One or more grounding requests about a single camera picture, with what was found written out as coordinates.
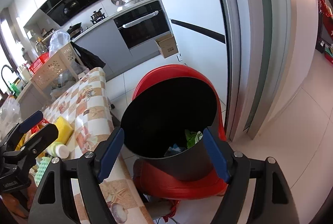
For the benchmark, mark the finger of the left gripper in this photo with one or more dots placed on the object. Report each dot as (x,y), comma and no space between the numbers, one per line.
(14,136)
(38,142)

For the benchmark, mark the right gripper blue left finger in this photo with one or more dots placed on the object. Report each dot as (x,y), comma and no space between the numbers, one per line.
(54,201)

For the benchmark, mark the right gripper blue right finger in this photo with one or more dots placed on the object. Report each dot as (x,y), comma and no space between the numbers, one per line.
(272,199)

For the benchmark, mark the light green lotion bottle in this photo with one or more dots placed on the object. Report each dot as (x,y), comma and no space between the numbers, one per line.
(57,149)

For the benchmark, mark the yellow wavy sponge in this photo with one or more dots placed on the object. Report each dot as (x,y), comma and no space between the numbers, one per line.
(65,130)

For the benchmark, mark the green wavy sponge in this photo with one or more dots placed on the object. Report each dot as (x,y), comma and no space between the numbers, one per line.
(41,168)

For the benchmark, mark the blue wrapper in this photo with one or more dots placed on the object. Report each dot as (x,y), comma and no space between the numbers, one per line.
(174,150)

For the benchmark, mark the green plastic bag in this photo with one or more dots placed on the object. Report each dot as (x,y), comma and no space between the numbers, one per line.
(193,138)

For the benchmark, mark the black kitchen faucet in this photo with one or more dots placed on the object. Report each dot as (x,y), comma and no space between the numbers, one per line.
(7,76)

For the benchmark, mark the black trash bin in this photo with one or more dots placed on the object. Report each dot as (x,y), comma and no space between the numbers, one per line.
(158,118)

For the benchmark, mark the clear plastic bag by window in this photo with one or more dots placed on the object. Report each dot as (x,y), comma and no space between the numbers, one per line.
(10,115)

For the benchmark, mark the patterned checkered tablecloth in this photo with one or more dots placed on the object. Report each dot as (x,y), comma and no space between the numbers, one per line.
(86,107)

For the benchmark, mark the red plastic basket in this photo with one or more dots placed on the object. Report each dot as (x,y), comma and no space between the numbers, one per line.
(38,63)

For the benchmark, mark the red plastic stool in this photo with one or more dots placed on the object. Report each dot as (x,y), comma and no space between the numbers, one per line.
(155,182)

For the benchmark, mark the clear plastic bag on counter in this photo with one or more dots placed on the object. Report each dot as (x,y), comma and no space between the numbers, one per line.
(58,40)

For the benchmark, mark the black cooking pot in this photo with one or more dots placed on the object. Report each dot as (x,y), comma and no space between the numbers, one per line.
(97,16)

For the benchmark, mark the black built-in oven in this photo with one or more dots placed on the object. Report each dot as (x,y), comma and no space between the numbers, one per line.
(142,24)

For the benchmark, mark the cardboard box on floor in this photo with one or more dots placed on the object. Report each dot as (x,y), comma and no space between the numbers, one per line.
(167,45)

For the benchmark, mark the white refrigerator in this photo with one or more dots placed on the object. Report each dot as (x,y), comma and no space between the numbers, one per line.
(199,30)

